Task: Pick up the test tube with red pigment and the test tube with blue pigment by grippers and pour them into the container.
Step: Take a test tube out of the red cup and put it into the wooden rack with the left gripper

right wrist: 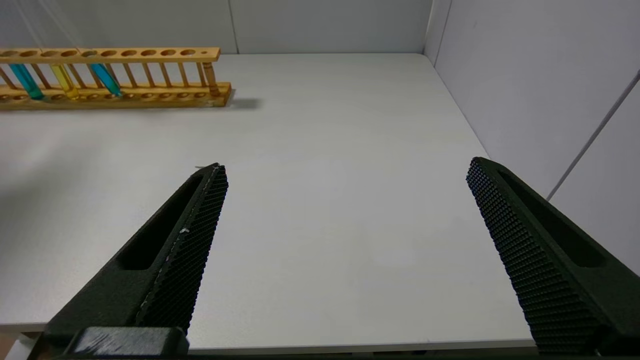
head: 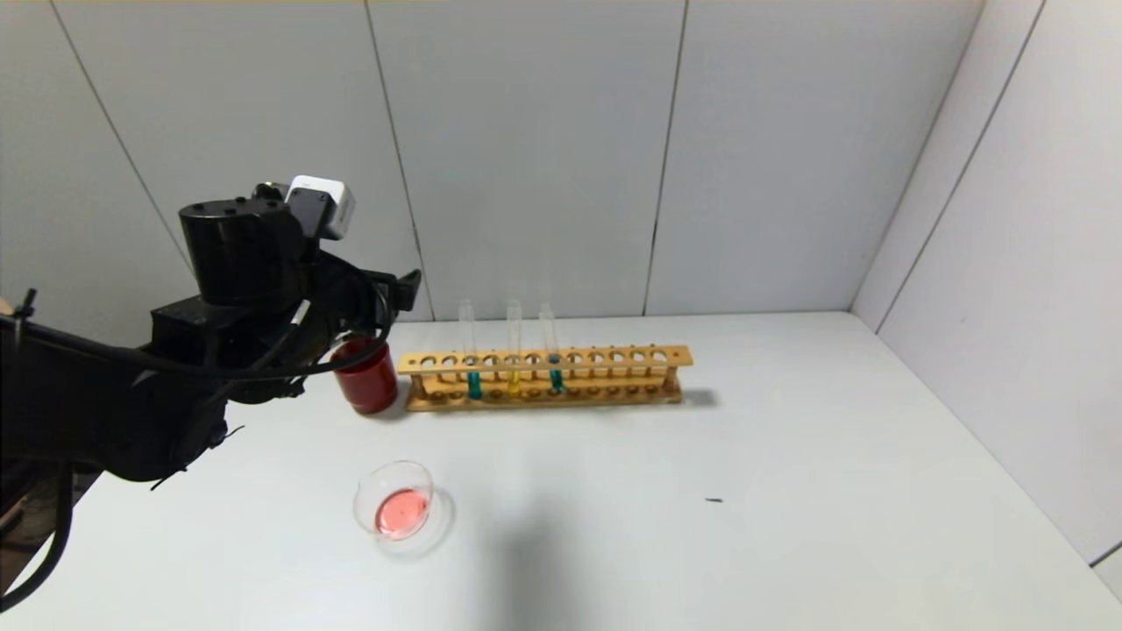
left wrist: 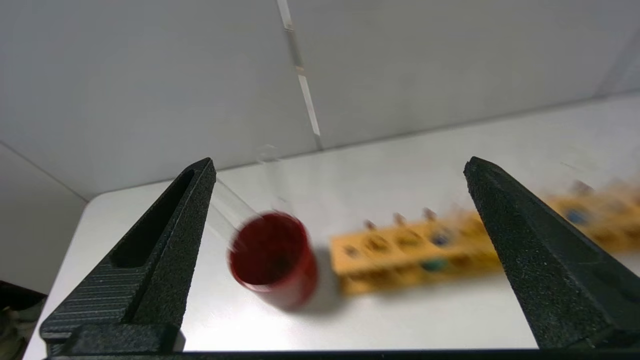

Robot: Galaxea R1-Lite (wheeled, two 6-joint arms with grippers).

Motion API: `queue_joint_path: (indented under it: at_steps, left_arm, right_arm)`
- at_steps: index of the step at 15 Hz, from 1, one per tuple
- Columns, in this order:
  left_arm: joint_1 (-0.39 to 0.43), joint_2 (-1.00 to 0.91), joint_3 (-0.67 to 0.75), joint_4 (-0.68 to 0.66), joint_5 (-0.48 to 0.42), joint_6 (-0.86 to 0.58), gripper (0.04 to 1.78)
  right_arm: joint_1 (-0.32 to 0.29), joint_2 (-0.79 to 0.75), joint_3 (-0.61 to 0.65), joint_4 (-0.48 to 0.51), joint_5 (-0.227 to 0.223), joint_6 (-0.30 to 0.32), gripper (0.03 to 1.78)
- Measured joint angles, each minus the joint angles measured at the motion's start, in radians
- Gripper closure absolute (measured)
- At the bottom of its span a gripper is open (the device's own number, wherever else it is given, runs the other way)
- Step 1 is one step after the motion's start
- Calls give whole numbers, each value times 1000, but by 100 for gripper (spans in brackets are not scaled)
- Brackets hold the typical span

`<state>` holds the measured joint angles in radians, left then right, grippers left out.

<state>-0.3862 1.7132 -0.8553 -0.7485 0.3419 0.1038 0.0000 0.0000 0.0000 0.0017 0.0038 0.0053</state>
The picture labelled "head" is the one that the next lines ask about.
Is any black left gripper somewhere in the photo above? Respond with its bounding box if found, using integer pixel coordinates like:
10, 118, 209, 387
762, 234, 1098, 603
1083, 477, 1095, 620
319, 250, 422, 341

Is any test tube with teal-blue pigment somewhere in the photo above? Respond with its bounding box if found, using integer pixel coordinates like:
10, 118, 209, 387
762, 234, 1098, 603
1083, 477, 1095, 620
539, 303, 565, 393
459, 300, 485, 401

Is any test tube with yellow pigment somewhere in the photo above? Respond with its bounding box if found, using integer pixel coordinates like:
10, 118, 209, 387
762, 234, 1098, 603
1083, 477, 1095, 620
506, 300, 524, 398

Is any wooden test tube rack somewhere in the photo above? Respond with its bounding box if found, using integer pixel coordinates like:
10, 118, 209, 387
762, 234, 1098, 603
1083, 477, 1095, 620
399, 344, 693, 413

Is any dark red cup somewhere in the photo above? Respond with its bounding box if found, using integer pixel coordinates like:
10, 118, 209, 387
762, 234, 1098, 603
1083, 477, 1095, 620
330, 337, 400, 415

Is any clear glass dish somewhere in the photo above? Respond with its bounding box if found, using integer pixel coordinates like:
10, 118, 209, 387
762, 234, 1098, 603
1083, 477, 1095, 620
353, 460, 453, 559

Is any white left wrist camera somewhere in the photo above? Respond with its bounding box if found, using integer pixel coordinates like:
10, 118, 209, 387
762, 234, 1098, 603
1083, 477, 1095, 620
285, 174, 357, 242

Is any thick black cable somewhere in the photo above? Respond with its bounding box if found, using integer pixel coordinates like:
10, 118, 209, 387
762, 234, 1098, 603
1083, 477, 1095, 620
0, 463, 76, 612

